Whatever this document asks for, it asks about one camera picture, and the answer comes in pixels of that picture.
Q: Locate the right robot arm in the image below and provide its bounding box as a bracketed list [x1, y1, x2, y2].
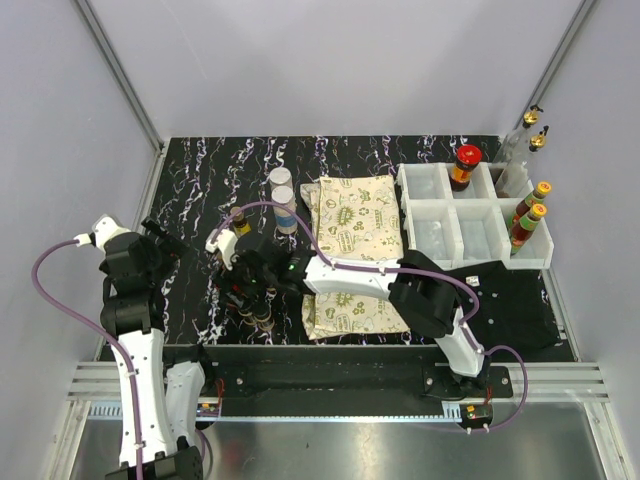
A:
[205, 229, 490, 397]

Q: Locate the white compartment organizer bin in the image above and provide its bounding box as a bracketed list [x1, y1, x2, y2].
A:
[396, 162, 554, 270]

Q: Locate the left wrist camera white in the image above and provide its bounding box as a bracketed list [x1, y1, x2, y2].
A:
[73, 214, 130, 253]

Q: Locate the gold-top glass oil bottle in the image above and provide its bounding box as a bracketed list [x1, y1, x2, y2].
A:
[493, 104, 543, 198]

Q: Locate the blue-label spice jar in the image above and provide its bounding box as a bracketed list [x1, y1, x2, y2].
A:
[271, 185, 298, 234]

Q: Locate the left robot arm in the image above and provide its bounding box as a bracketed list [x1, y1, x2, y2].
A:
[92, 215, 216, 479]

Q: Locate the black folded shirt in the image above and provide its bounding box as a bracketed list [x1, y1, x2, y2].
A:
[447, 261, 574, 363]

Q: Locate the yellow-cap sauce bottle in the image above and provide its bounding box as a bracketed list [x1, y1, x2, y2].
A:
[508, 181, 552, 227]
[509, 204, 547, 256]

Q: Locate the red-lid chili jar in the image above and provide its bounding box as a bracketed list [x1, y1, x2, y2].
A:
[449, 145, 483, 192]

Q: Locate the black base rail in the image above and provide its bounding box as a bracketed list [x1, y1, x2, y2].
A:
[149, 343, 515, 417]

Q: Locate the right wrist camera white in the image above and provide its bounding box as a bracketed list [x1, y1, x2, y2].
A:
[205, 229, 238, 270]

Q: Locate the grey-lid spice jar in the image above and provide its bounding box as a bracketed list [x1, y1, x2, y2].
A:
[268, 167, 293, 189]

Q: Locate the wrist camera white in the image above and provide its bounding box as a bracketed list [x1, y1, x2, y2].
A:
[205, 229, 238, 270]
[73, 214, 130, 253]

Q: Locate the brown-cap yellow-label bottle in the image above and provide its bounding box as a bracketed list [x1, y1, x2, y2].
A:
[231, 206, 251, 237]

